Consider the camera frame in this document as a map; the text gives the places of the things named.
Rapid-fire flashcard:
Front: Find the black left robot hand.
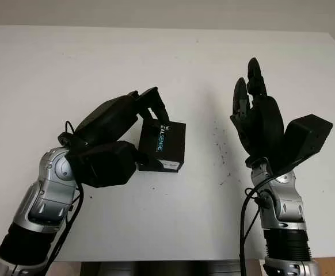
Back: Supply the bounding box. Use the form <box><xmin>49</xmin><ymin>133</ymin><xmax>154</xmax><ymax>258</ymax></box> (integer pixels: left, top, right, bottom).
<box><xmin>58</xmin><ymin>87</ymin><xmax>171</xmax><ymax>167</ymax></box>

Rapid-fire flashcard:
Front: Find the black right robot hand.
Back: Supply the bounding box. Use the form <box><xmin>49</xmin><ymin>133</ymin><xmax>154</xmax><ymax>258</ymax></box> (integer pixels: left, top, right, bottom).
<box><xmin>230</xmin><ymin>57</ymin><xmax>285</xmax><ymax>169</ymax></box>

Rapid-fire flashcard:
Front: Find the black printed box lid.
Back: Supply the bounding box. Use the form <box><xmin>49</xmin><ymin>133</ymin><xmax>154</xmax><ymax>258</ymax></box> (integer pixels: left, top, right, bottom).
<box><xmin>138</xmin><ymin>120</ymin><xmax>187</xmax><ymax>163</ymax></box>

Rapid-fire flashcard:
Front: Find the grey robot torso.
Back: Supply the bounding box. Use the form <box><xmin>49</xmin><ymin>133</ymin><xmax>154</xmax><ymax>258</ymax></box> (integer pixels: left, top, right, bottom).
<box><xmin>79</xmin><ymin>260</ymin><xmax>262</xmax><ymax>276</ymax></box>

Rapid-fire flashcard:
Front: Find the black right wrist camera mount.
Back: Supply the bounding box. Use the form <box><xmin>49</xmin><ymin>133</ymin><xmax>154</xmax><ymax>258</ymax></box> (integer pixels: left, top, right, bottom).
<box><xmin>271</xmin><ymin>114</ymin><xmax>334</xmax><ymax>175</ymax></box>

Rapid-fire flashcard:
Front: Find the black camera box base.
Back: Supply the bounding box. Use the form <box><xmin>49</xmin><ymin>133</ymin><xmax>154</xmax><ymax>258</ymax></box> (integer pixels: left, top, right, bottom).
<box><xmin>137</xmin><ymin>159</ymin><xmax>183</xmax><ymax>174</ymax></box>

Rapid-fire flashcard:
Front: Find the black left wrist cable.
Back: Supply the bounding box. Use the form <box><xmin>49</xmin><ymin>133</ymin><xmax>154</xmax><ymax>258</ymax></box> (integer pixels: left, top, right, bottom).
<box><xmin>12</xmin><ymin>120</ymin><xmax>85</xmax><ymax>276</ymax></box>

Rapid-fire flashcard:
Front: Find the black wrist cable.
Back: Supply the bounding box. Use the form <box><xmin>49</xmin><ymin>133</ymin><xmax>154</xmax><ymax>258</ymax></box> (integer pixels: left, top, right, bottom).
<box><xmin>12</xmin><ymin>120</ymin><xmax>85</xmax><ymax>276</ymax></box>
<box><xmin>238</xmin><ymin>175</ymin><xmax>277</xmax><ymax>276</ymax></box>

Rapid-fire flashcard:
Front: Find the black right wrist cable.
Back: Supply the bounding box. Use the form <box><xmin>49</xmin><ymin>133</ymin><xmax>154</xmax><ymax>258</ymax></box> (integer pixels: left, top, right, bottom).
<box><xmin>238</xmin><ymin>175</ymin><xmax>277</xmax><ymax>276</ymax></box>

